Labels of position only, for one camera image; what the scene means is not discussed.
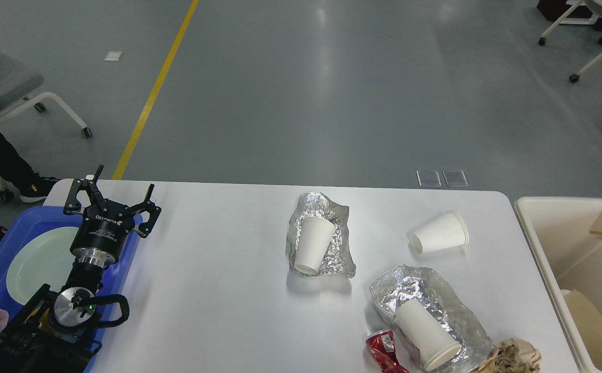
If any white chair base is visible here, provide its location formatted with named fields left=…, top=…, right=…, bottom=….
left=538, top=0, right=602, bottom=84

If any crushed red can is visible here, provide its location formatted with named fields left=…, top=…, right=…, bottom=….
left=365, top=329, right=409, bottom=373

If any transparent floor plate left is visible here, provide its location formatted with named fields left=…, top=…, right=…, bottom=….
left=416, top=170, right=442, bottom=188

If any transparent floor plate right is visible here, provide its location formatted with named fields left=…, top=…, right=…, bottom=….
left=442, top=170, right=469, bottom=188

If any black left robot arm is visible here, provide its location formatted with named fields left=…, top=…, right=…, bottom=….
left=0, top=165, right=161, bottom=372

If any grey office chair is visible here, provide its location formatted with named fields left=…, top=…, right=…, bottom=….
left=0, top=49, right=94, bottom=203

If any light green plate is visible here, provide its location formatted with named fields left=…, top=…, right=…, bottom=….
left=6, top=226, right=78, bottom=305

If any dark teal mug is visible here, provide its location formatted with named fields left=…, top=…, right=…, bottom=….
left=37, top=306, right=55, bottom=335

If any crumpled aluminium foil sheet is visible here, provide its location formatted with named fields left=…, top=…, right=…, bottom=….
left=287, top=193, right=357, bottom=278

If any aluminium foil sheet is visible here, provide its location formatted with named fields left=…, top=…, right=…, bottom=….
left=287, top=193, right=357, bottom=278
left=370, top=265, right=493, bottom=372

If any transparent floor plate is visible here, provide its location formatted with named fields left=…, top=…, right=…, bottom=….
left=442, top=170, right=469, bottom=188
left=416, top=170, right=442, bottom=188

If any white paper cup on foil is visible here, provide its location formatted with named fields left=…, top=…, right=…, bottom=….
left=293, top=217, right=336, bottom=275

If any crumpled brown paper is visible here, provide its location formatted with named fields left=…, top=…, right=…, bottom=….
left=474, top=338, right=541, bottom=372

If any large brown paper bag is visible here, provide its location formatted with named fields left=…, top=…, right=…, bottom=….
left=562, top=290, right=602, bottom=370

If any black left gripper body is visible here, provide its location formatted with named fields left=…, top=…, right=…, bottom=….
left=70, top=214, right=135, bottom=268

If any white paper cup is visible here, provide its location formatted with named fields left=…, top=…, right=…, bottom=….
left=408, top=211, right=469, bottom=253
left=293, top=217, right=336, bottom=275
left=393, top=299, right=461, bottom=371

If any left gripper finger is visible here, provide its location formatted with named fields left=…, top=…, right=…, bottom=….
left=63, top=165, right=106, bottom=221
left=112, top=183, right=162, bottom=239

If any beige plastic bin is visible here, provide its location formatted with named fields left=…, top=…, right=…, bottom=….
left=515, top=197, right=602, bottom=372

